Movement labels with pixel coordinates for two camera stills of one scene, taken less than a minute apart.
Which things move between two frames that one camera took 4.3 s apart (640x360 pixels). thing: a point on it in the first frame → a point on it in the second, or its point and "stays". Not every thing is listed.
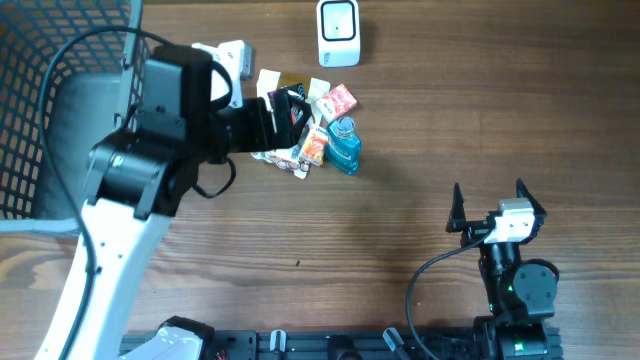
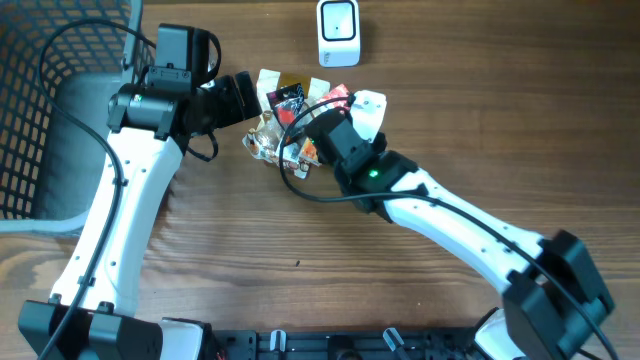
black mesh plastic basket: (94, 93) stays
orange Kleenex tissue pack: (314, 146) stays
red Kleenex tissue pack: (336, 102) stays
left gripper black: (260, 138) → (233, 109)
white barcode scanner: (338, 23) stays
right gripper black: (474, 229) → (379, 143)
